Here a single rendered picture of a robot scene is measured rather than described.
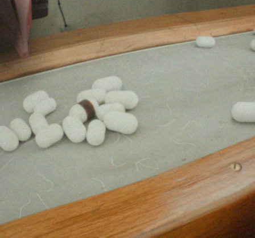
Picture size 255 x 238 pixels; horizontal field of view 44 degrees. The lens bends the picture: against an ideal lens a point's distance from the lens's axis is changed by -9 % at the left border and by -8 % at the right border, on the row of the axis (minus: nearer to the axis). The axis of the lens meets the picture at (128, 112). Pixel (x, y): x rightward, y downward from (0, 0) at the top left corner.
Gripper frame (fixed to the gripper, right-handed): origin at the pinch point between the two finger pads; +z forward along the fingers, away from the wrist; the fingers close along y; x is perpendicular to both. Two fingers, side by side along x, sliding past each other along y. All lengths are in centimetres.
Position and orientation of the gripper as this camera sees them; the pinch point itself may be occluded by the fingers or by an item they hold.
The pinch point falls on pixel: (23, 50)
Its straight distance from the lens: 38.6
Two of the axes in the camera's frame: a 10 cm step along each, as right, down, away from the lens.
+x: -2.3, 3.8, 9.0
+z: 3.7, 8.9, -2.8
